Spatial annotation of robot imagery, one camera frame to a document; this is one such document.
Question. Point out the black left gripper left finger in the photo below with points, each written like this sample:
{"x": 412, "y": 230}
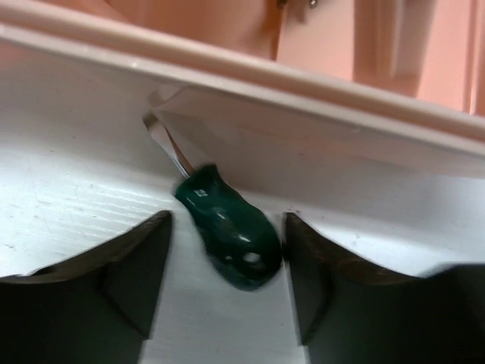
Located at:
{"x": 95, "y": 307}

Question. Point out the pink plastic toolbox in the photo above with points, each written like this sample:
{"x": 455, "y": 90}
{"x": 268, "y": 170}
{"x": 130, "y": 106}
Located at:
{"x": 434, "y": 139}

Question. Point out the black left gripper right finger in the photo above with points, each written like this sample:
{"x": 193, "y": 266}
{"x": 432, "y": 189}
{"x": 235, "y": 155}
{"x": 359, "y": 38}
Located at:
{"x": 351, "y": 310}

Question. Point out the stubby dark green screwdriver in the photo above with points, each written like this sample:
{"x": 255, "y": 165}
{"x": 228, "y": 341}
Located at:
{"x": 239, "y": 240}

